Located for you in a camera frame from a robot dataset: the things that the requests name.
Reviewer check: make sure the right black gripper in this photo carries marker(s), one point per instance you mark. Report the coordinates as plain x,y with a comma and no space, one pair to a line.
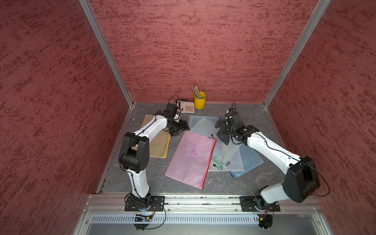
224,123

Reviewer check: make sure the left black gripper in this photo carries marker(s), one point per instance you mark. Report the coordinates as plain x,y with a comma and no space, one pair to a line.
183,127

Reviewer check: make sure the green mesh document bag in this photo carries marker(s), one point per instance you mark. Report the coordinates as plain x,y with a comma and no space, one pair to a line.
205,126

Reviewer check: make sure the yellow mesh document bag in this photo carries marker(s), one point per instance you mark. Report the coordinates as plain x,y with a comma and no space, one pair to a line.
158,147

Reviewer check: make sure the pink mesh document bag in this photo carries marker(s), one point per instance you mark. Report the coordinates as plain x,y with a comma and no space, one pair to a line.
191,160

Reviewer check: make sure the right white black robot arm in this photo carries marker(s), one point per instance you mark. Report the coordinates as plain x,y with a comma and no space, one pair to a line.
301,176

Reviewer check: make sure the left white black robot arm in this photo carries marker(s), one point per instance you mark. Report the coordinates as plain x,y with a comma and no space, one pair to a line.
134,153

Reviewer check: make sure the white mesh document bag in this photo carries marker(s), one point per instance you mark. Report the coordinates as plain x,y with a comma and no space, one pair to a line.
235,164

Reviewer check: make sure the blue mesh document bag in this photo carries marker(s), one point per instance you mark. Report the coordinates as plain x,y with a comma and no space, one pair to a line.
250,159

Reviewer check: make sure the pink desk calculator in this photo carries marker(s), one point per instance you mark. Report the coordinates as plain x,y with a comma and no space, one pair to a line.
186,107

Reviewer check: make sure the yellow pen cup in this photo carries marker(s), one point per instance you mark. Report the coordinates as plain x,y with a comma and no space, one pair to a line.
200,102

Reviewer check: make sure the coloured pencils bundle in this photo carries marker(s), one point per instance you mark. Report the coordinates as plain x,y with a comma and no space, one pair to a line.
196,92

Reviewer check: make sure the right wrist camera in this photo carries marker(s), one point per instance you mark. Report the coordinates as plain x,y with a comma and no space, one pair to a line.
233,118

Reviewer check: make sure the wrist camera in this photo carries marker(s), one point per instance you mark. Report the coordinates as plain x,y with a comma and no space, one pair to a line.
171,109
233,118

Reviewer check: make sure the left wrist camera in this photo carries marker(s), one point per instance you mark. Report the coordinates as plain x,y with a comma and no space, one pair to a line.
171,109

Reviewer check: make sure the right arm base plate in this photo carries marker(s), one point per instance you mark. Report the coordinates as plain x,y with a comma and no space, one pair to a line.
256,204

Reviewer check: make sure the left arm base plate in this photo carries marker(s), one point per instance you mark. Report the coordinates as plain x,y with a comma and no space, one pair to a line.
148,204

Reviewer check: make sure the aluminium front rail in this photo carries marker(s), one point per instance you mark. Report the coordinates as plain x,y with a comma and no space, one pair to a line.
178,214

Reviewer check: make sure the right aluminium corner post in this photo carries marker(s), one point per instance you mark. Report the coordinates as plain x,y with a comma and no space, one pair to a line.
301,42

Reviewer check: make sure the aluminium corner post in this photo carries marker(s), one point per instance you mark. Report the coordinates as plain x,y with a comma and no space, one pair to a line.
90,15
301,42

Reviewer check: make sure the left aluminium corner post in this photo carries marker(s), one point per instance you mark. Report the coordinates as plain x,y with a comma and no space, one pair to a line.
90,15

